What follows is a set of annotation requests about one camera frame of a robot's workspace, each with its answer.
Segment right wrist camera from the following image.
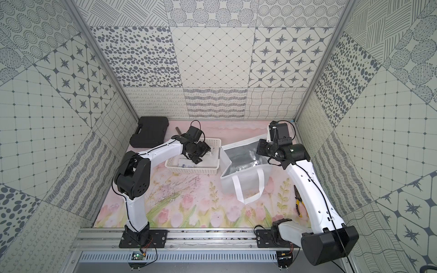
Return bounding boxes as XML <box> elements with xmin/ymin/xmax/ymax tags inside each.
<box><xmin>269</xmin><ymin>120</ymin><xmax>296</xmax><ymax>146</ymax></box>

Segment white vent grille strip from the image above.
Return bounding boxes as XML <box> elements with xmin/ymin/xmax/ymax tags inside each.
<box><xmin>79</xmin><ymin>250</ymin><xmax>277</xmax><ymax>263</ymax></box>

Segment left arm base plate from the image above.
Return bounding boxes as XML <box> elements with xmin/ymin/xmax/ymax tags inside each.
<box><xmin>118</xmin><ymin>229</ymin><xmax>168</xmax><ymax>249</ymax></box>

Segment white perforated plastic basket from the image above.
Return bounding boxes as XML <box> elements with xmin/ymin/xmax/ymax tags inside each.
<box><xmin>164</xmin><ymin>137</ymin><xmax>222</xmax><ymax>175</ymax></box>

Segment aluminium mounting rail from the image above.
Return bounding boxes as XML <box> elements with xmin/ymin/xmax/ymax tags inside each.
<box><xmin>71</xmin><ymin>227</ymin><xmax>290</xmax><ymax>251</ymax></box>

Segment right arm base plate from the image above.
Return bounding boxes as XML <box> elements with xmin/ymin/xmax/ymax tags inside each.
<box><xmin>254</xmin><ymin>229</ymin><xmax>298</xmax><ymax>249</ymax></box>

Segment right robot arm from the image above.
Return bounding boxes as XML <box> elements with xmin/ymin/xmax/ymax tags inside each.
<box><xmin>257</xmin><ymin>139</ymin><xmax>359</xmax><ymax>266</ymax></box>

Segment white ice pack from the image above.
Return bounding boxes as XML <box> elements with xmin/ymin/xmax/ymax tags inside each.
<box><xmin>177</xmin><ymin>159</ymin><xmax>196</xmax><ymax>168</ymax></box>

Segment yellow handled pliers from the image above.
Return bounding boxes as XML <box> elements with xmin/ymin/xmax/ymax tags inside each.
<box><xmin>294</xmin><ymin>186</ymin><xmax>303</xmax><ymax>218</ymax></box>

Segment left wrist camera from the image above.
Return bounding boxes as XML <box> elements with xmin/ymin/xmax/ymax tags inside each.
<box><xmin>186</xmin><ymin>126</ymin><xmax>203</xmax><ymax>142</ymax></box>

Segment black plastic tool case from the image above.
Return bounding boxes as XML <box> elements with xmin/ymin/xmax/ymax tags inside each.
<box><xmin>129</xmin><ymin>116</ymin><xmax>169</xmax><ymax>148</ymax></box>

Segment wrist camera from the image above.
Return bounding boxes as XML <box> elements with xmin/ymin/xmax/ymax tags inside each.
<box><xmin>186</xmin><ymin>126</ymin><xmax>203</xmax><ymax>142</ymax></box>
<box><xmin>269</xmin><ymin>120</ymin><xmax>296</xmax><ymax>146</ymax></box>

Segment floral pink table mat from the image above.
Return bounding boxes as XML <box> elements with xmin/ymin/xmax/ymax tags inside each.
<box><xmin>93</xmin><ymin>120</ymin><xmax>311</xmax><ymax>228</ymax></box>

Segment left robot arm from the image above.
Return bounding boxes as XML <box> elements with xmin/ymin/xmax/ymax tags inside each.
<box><xmin>113</xmin><ymin>134</ymin><xmax>211</xmax><ymax>234</ymax></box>

